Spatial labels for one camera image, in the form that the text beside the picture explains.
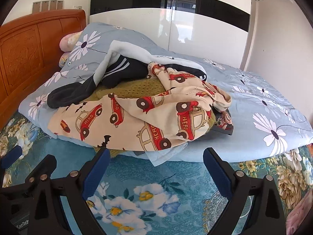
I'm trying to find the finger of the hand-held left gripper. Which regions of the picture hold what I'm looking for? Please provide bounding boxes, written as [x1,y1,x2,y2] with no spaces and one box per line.
[23,154,57,194]
[0,145,22,170]

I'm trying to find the olive yellow knit sweater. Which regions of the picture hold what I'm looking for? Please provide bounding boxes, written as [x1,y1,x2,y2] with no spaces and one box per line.
[84,77,216,158]

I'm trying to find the dark cartoon print garment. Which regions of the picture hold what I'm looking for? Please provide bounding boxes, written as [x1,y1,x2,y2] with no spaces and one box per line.
[211,108,234,136]

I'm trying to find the black pants with white stripes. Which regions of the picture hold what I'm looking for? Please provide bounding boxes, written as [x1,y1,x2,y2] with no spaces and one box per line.
[100,55,150,89]

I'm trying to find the pink floral pillow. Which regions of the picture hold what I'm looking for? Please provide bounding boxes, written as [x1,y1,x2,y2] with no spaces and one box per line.
[60,32,85,52]

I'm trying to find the glossy white wardrobe black band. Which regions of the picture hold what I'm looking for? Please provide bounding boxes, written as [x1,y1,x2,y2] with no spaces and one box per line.
[89,0,252,70]

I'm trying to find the black white-striped jacket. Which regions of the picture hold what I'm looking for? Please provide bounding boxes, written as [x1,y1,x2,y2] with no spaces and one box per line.
[47,75,97,109]

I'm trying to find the blue quilt with white flowers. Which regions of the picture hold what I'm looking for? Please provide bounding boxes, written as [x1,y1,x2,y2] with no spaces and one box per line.
[18,22,313,163]

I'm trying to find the cream car print pajama garment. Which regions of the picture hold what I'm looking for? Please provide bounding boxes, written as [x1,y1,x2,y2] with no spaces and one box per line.
[48,62,232,152]

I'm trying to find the carved wooden headboard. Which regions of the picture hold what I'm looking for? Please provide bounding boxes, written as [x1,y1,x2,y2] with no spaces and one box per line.
[0,9,87,125]

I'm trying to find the pale thin cloth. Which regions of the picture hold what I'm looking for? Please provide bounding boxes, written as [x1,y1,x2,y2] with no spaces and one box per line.
[132,143,189,168]

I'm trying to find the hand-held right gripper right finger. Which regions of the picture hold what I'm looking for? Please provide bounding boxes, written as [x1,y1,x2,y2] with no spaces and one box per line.
[203,147,286,235]

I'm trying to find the black white-striped garment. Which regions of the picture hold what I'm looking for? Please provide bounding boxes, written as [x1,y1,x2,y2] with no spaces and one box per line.
[94,40,207,86]

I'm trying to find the yellow floral pillow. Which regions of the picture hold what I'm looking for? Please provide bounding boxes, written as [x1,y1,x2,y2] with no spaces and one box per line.
[59,52,72,67]

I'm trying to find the teal floral blanket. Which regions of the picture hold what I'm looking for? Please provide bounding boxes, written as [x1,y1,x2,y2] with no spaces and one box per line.
[0,110,313,235]

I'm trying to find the pink fuzzy cloth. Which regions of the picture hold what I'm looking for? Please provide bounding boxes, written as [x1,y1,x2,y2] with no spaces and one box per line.
[285,188,310,235]

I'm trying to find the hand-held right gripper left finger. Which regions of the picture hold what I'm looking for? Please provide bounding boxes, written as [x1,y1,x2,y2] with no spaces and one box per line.
[34,147,111,235]

